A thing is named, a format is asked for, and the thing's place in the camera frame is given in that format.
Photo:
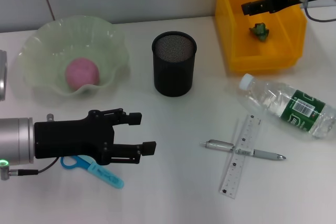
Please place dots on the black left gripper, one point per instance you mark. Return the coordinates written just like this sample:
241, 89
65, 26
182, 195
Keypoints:
71, 138

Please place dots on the small green toy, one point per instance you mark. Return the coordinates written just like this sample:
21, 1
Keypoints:
260, 32

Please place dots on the pink peach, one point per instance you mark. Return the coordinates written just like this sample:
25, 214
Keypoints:
82, 73

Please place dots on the clear plastic water bottle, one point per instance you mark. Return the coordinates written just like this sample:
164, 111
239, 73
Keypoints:
275, 98

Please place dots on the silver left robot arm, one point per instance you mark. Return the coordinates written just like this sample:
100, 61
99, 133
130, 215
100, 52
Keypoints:
15, 141

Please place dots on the blue capped scissors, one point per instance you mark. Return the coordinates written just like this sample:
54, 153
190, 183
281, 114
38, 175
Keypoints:
105, 175

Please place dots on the black mesh pen holder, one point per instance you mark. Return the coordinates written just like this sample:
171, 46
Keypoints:
173, 72

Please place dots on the grey ballpoint pen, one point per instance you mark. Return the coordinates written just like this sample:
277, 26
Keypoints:
220, 145

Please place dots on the transparent plastic ruler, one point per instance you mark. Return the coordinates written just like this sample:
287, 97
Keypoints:
240, 166

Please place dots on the pale green glass fruit plate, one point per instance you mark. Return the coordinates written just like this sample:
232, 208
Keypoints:
52, 43

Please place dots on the yellow plastic bin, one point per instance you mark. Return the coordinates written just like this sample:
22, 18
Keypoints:
262, 53

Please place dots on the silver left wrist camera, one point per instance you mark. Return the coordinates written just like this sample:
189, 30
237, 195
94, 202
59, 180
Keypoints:
2, 74

